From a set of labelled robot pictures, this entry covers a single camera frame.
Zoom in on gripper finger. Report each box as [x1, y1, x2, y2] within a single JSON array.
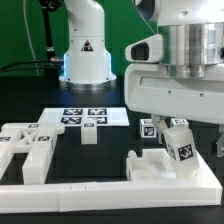
[[215, 125, 224, 157]]

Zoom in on white U-shaped frame obstacle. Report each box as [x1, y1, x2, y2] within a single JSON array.
[[0, 160, 223, 213]]

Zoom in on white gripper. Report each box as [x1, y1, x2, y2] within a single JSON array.
[[124, 64, 224, 143]]

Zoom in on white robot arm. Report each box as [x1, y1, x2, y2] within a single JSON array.
[[62, 0, 224, 156]]

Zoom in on white chair back part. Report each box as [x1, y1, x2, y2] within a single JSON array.
[[0, 123, 65, 185]]

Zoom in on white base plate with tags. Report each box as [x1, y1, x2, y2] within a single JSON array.
[[38, 107, 129, 127]]

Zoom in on white chair seat part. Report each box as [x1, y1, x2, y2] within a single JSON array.
[[126, 148, 196, 182]]

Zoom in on black camera stand pole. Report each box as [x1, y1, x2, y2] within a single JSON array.
[[39, 0, 62, 79]]

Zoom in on black cable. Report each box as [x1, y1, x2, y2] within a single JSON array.
[[0, 59, 64, 75]]

